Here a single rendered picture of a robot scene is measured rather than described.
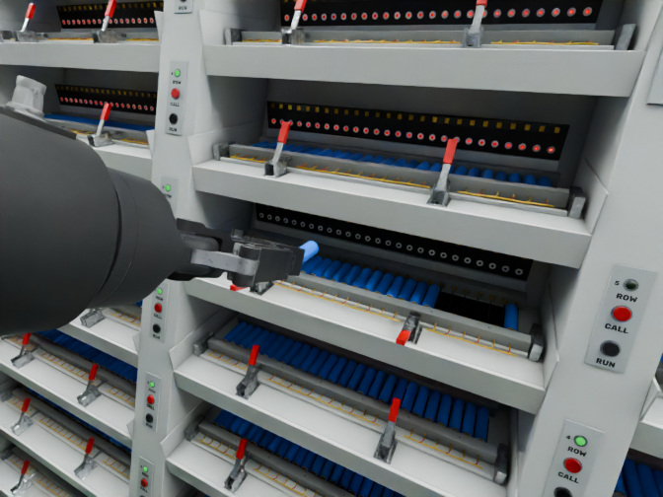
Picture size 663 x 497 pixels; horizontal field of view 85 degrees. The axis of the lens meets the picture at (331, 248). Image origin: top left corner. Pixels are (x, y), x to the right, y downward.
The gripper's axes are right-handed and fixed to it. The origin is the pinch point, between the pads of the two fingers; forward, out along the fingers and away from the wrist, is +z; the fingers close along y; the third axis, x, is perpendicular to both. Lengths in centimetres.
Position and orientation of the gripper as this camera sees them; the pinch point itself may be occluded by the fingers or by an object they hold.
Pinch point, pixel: (273, 256)
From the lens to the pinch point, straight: 37.0
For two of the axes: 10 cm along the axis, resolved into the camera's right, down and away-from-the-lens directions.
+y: -9.0, -2.2, 3.7
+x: -2.3, 9.7, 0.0
